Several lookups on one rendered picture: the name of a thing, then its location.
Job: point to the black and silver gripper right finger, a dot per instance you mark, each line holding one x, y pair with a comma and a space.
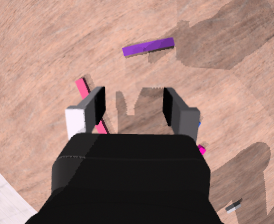
182, 118

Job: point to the grey rod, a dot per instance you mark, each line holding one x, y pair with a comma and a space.
233, 207

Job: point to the small magenta block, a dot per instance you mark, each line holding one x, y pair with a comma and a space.
202, 149

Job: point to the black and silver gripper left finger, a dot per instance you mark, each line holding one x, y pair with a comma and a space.
83, 117

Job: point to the purple rod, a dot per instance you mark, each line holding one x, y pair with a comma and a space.
148, 46

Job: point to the pink rod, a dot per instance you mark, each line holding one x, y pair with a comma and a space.
84, 91

